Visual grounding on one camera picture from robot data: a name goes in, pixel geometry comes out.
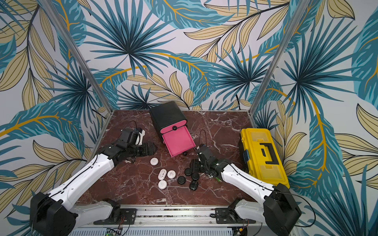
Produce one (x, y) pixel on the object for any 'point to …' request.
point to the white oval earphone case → (162, 174)
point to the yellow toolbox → (261, 156)
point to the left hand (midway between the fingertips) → (150, 150)
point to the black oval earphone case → (193, 185)
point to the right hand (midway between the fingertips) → (193, 165)
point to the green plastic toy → (218, 180)
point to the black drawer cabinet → (165, 115)
